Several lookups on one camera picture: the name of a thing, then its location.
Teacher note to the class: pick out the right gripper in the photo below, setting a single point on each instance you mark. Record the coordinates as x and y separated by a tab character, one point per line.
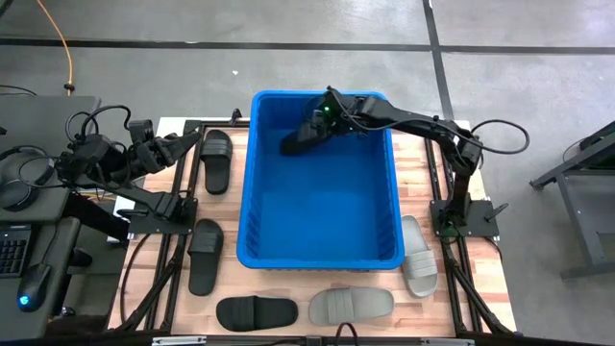
342	117

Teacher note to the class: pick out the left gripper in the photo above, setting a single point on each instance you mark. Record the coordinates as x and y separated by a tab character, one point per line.
150	156

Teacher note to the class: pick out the grey slide sandal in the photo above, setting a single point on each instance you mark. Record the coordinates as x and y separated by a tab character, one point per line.
419	257
351	305

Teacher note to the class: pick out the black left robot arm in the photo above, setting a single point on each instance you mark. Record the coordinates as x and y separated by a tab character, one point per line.
96	163

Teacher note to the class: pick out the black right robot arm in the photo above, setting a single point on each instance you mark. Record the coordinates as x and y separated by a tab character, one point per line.
423	125

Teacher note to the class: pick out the blue plastic bin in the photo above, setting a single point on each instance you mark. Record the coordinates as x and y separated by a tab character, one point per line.
317	211

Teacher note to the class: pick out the grey desk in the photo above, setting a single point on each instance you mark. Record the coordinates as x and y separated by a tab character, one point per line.
43	120

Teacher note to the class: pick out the black headphones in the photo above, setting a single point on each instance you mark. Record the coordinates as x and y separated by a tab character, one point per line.
14	192

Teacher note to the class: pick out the black keyboard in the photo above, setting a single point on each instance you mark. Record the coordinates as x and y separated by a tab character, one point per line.
12	252

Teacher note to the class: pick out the black computer mouse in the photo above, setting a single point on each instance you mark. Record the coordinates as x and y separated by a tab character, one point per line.
33	288

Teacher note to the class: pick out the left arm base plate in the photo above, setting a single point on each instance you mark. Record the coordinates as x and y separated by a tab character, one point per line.
154	225

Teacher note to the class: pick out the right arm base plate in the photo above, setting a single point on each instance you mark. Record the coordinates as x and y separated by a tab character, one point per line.
475	221

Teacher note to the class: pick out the black metal table frame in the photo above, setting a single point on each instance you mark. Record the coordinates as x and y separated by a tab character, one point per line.
583	192

